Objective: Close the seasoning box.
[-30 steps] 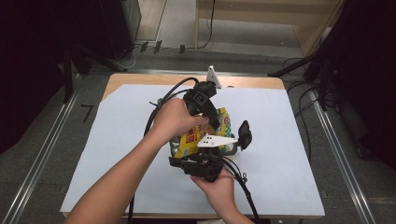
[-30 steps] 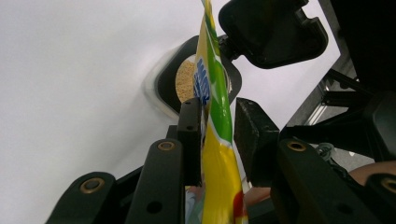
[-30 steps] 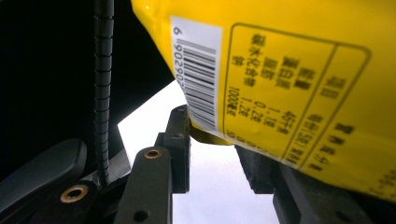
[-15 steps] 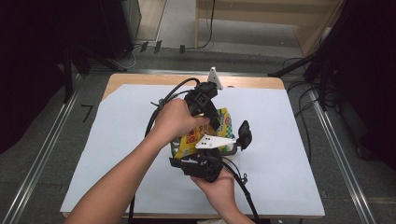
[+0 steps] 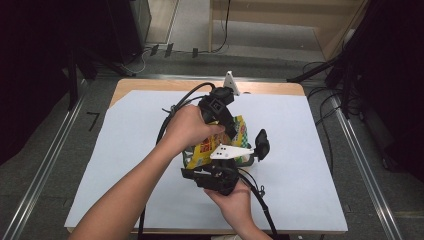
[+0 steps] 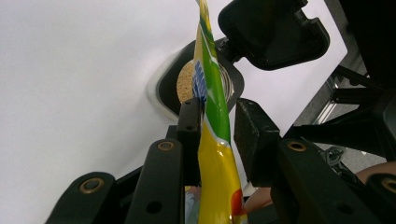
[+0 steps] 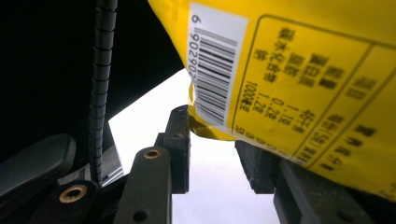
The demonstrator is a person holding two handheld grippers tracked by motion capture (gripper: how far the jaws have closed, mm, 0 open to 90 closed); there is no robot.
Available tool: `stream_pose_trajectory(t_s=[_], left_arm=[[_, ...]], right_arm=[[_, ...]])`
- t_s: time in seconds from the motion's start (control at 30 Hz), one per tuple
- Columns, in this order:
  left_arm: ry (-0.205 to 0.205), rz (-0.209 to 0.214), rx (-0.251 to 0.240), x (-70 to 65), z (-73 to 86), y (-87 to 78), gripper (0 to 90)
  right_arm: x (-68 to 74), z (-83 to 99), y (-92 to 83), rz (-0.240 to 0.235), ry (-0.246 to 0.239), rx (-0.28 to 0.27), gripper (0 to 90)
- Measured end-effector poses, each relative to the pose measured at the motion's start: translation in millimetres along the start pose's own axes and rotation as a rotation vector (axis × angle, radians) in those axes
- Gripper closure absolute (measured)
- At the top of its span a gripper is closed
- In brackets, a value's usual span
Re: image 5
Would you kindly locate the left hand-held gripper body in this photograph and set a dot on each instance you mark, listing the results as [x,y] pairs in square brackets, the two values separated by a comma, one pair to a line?
[215,106]

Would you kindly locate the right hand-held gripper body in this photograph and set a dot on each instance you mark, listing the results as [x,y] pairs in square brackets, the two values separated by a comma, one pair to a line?
[220,178]

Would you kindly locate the yellow spouted food pouch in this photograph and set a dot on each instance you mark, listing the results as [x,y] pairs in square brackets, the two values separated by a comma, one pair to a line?
[203,151]

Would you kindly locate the person's right hand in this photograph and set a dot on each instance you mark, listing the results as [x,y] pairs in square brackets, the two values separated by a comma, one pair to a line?
[236,206]

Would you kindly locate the person's left hand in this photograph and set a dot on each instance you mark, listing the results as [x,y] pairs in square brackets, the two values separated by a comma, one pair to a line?
[188,128]

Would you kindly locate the black stand leg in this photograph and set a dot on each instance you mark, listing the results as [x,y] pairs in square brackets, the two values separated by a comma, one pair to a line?
[310,71]

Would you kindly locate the white table sheet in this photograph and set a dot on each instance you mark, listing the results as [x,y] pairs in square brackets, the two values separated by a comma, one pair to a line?
[116,133]

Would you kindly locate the black cabinet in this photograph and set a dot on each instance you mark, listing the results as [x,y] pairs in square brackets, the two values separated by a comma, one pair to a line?
[128,26]

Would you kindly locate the black metal stand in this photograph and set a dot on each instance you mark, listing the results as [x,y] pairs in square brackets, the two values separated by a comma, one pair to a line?
[72,86]

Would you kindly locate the black curtain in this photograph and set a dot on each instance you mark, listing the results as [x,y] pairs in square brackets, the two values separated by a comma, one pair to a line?
[393,66]
[33,66]

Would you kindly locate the small black floor bracket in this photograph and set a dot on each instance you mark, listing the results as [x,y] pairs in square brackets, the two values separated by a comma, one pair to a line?
[195,52]
[154,49]
[169,50]

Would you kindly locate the light wooden frame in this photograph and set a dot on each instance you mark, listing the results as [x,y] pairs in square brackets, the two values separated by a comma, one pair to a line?
[266,20]

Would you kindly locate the long metal floor rail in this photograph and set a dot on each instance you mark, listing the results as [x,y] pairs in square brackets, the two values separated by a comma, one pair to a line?
[40,173]
[366,173]

